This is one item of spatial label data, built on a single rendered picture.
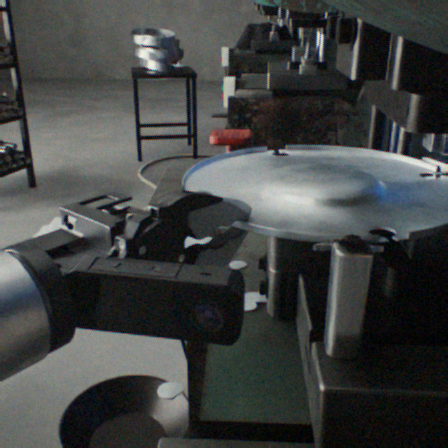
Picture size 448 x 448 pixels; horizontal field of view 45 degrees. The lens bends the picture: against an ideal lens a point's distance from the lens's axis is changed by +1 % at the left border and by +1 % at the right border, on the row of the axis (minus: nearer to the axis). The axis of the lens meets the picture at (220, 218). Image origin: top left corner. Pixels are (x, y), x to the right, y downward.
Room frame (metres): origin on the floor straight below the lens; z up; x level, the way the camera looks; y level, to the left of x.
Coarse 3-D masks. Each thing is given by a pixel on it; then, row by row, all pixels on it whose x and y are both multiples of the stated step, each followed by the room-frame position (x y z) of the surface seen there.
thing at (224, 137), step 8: (216, 136) 0.84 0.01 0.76; (224, 136) 0.84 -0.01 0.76; (232, 136) 0.84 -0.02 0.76; (240, 136) 0.84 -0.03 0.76; (248, 136) 0.84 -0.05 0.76; (216, 144) 0.84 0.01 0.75; (224, 144) 0.84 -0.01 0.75; (232, 144) 0.84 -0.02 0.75; (240, 144) 0.83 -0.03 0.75; (248, 144) 0.84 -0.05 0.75
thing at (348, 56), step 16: (336, 16) 0.56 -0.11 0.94; (352, 16) 0.49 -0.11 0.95; (336, 32) 0.50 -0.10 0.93; (352, 32) 0.49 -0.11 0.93; (368, 32) 0.48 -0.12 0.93; (384, 32) 0.48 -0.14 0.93; (352, 48) 0.49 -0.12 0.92; (368, 48) 0.48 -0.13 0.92; (384, 48) 0.48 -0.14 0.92; (400, 48) 0.46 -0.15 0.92; (416, 48) 0.45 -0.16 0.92; (352, 64) 0.49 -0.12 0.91; (368, 64) 0.48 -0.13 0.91; (384, 64) 0.48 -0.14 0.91; (400, 64) 0.46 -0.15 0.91; (416, 64) 0.45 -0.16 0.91; (432, 64) 0.45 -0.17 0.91; (384, 80) 0.49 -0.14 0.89; (400, 80) 0.45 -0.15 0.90; (416, 80) 0.45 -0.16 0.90; (432, 80) 0.45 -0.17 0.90
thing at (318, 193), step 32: (224, 160) 0.62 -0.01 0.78; (256, 160) 0.62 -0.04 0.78; (288, 160) 0.62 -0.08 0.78; (320, 160) 0.62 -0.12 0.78; (352, 160) 0.62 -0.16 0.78; (384, 160) 0.62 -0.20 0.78; (416, 160) 0.61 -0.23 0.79; (224, 192) 0.51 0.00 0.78; (256, 192) 0.51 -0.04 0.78; (288, 192) 0.49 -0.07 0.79; (320, 192) 0.49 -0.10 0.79; (352, 192) 0.49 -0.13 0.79; (384, 192) 0.50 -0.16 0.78; (416, 192) 0.51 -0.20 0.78; (256, 224) 0.42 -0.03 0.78; (288, 224) 0.42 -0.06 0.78; (320, 224) 0.42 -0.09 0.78; (352, 224) 0.42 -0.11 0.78; (384, 224) 0.42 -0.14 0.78; (416, 224) 0.42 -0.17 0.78
